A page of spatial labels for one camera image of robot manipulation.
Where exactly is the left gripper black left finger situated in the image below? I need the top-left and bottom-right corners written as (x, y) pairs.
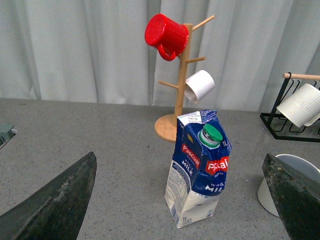
top-left (0, 152), bottom-right (97, 240)

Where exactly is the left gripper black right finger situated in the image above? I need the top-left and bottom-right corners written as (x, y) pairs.
top-left (262, 153), bottom-right (320, 240)

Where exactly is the cream HOME mug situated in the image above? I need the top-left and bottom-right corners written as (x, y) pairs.
top-left (257, 153), bottom-right (320, 218)

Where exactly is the blue Pascual milk carton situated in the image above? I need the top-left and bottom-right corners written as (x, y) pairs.
top-left (164, 109), bottom-right (232, 228)

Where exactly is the cream ribbed hanging mug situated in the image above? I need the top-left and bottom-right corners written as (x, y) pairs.
top-left (276, 83), bottom-right (320, 128)

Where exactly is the grey green object at edge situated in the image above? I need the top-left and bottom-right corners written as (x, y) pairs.
top-left (0, 123), bottom-right (18, 149)

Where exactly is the wooden mug tree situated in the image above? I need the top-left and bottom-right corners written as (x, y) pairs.
top-left (154, 15), bottom-right (215, 143)

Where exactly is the white hanging mug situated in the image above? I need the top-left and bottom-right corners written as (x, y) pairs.
top-left (184, 70), bottom-right (215, 104)

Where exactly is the grey curtain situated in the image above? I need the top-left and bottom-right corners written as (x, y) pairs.
top-left (0, 0), bottom-right (320, 112)

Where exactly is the red hanging mug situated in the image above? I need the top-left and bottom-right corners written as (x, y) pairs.
top-left (144, 13), bottom-right (189, 62)

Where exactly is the black wire mug rack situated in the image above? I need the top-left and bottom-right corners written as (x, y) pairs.
top-left (260, 72), bottom-right (320, 143)

